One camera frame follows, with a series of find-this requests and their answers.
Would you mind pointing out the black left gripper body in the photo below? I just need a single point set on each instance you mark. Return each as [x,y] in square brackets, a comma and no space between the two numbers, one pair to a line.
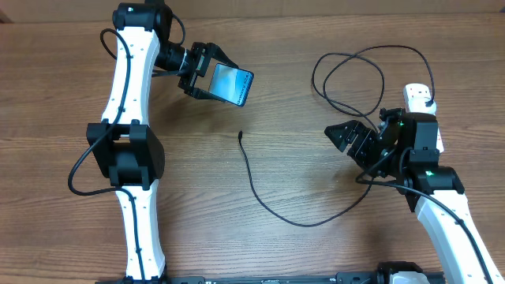
[195,66]

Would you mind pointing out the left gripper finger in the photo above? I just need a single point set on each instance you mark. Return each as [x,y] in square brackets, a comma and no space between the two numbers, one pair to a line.
[213,51]
[198,93]

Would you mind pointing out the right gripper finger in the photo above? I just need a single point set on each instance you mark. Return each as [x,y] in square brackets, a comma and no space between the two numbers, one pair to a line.
[363,140]
[343,134]

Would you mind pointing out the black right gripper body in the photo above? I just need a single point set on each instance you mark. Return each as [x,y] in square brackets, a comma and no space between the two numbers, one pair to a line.
[379,150]

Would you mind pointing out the blue-screen Galaxy smartphone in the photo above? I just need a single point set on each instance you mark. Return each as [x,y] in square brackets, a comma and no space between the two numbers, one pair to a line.
[231,84]

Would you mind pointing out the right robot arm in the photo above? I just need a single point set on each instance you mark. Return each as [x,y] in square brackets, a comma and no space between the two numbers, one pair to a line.
[403,155]

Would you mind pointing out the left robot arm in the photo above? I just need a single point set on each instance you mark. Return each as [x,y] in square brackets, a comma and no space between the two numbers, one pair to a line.
[126,149]

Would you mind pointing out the white charger plug adapter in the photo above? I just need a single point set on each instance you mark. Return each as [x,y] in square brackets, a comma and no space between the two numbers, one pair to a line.
[419,105]

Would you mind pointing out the white power strip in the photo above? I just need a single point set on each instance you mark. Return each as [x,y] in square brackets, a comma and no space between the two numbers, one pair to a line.
[416,96]

